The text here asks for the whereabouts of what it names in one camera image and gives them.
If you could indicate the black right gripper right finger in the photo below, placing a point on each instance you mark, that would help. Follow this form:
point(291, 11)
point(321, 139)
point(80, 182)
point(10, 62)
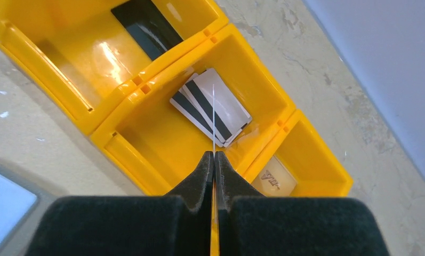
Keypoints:
point(252, 224)

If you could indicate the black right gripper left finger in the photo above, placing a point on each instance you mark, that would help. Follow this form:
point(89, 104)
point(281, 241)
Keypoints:
point(177, 223)

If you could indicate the white VIP card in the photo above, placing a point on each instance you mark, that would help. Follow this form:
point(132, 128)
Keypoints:
point(219, 102)
point(192, 111)

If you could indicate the grey leather card holder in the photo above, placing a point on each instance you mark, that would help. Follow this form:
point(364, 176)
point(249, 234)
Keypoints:
point(22, 205)

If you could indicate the beige gold card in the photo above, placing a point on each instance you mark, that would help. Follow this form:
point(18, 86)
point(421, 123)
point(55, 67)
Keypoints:
point(274, 180)

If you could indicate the black card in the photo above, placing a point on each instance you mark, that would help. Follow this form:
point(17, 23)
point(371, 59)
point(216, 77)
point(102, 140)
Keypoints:
point(147, 26)

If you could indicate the yellow right bin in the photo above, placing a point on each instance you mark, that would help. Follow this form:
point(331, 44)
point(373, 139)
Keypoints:
point(307, 157)

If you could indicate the yellow bin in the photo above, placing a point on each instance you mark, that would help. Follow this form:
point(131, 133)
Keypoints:
point(80, 55)
point(307, 157)
point(157, 147)

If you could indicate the yellow middle bin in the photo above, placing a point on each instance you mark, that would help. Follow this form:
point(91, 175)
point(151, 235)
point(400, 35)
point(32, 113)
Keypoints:
point(157, 147)

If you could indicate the yellow left bin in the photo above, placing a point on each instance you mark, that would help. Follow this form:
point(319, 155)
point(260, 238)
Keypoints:
point(80, 55)

